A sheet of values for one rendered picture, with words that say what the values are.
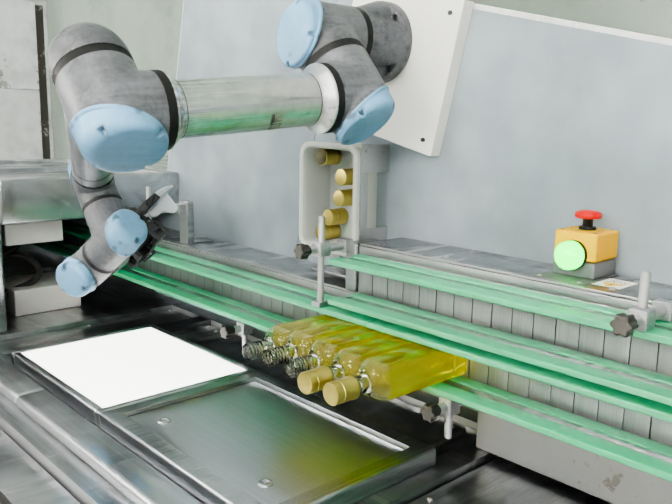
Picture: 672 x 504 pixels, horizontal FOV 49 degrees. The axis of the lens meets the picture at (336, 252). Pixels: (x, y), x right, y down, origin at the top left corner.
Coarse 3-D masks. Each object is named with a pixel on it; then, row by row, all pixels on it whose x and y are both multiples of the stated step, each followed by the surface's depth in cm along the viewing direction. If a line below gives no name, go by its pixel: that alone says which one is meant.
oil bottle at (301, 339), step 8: (336, 320) 130; (344, 320) 131; (304, 328) 125; (312, 328) 125; (320, 328) 125; (328, 328) 126; (336, 328) 126; (344, 328) 126; (352, 328) 127; (288, 336) 123; (296, 336) 122; (304, 336) 121; (312, 336) 121; (320, 336) 122; (296, 344) 121; (304, 344) 120; (296, 352) 120; (304, 352) 120
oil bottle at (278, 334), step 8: (296, 320) 132; (304, 320) 132; (312, 320) 132; (320, 320) 132; (328, 320) 132; (272, 328) 127; (280, 328) 127; (288, 328) 127; (296, 328) 127; (272, 336) 125; (280, 336) 125; (280, 344) 124
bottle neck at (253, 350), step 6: (252, 342) 123; (258, 342) 124; (264, 342) 124; (270, 342) 125; (246, 348) 124; (252, 348) 122; (258, 348) 122; (264, 348) 123; (246, 354) 123; (252, 354) 122; (258, 354) 122
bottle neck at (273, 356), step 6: (270, 348) 119; (276, 348) 119; (282, 348) 119; (288, 348) 120; (294, 348) 120; (264, 354) 119; (270, 354) 118; (276, 354) 118; (282, 354) 118; (288, 354) 119; (294, 354) 120; (264, 360) 119; (270, 360) 119; (276, 360) 118; (282, 360) 119; (270, 366) 118
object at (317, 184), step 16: (304, 144) 152; (320, 144) 148; (336, 144) 145; (304, 160) 153; (352, 160) 152; (304, 176) 154; (320, 176) 156; (304, 192) 154; (320, 192) 157; (304, 208) 155; (320, 208) 158; (352, 208) 144; (304, 224) 156; (352, 224) 144; (304, 240) 155; (336, 240) 156
